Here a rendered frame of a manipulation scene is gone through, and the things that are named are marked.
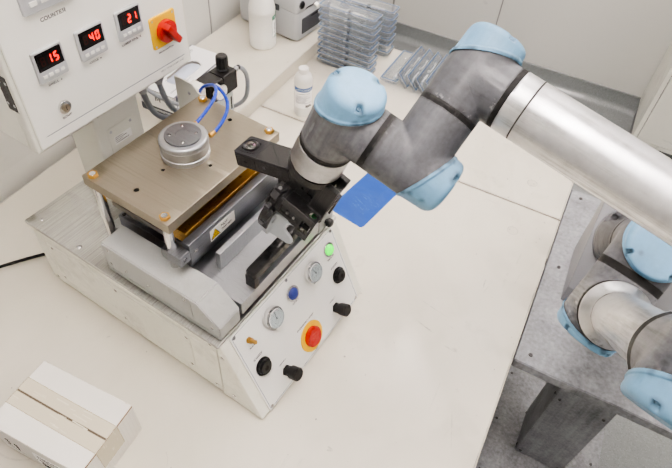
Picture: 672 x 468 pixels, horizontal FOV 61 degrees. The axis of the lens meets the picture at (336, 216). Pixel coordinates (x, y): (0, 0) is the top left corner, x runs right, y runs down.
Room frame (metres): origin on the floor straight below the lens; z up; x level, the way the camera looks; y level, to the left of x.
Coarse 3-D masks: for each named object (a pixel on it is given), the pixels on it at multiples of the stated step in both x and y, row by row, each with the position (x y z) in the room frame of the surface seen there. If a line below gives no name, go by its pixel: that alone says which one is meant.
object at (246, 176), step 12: (240, 180) 0.70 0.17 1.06; (228, 192) 0.66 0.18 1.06; (216, 204) 0.64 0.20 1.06; (132, 216) 0.63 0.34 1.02; (192, 216) 0.60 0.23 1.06; (204, 216) 0.61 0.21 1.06; (156, 228) 0.60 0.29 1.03; (180, 228) 0.58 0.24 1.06; (192, 228) 0.58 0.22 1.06; (180, 240) 0.58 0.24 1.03
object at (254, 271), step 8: (304, 232) 0.66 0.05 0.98; (280, 240) 0.61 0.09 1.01; (272, 248) 0.59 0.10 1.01; (280, 248) 0.60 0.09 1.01; (264, 256) 0.58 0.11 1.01; (272, 256) 0.58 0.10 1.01; (256, 264) 0.56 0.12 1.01; (264, 264) 0.56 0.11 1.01; (248, 272) 0.54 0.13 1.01; (256, 272) 0.54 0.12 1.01; (248, 280) 0.54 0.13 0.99; (256, 280) 0.54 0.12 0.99
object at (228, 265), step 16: (256, 208) 0.72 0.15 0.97; (240, 224) 0.68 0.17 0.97; (256, 224) 0.65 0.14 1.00; (288, 224) 0.69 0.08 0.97; (224, 240) 0.63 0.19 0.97; (240, 240) 0.62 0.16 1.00; (256, 240) 0.64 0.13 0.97; (272, 240) 0.64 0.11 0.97; (208, 256) 0.60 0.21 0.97; (224, 256) 0.58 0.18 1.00; (240, 256) 0.60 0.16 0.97; (256, 256) 0.61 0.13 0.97; (288, 256) 0.62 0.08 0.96; (208, 272) 0.56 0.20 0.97; (224, 272) 0.57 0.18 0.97; (240, 272) 0.57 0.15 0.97; (272, 272) 0.58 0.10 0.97; (224, 288) 0.53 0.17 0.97; (240, 288) 0.54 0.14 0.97; (256, 288) 0.54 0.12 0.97; (240, 304) 0.51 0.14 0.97
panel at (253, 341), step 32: (320, 256) 0.68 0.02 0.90; (288, 288) 0.59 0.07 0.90; (320, 288) 0.64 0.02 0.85; (352, 288) 0.69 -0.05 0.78; (256, 320) 0.52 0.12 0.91; (288, 320) 0.56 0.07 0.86; (320, 320) 0.60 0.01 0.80; (256, 352) 0.48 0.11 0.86; (288, 352) 0.52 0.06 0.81; (256, 384) 0.45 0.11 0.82; (288, 384) 0.48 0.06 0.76
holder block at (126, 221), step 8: (120, 216) 0.65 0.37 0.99; (128, 224) 0.64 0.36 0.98; (136, 224) 0.63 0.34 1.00; (136, 232) 0.63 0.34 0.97; (144, 232) 0.62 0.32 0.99; (152, 232) 0.62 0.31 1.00; (152, 240) 0.61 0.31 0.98; (160, 240) 0.60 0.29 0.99; (200, 256) 0.59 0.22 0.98; (192, 264) 0.57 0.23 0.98
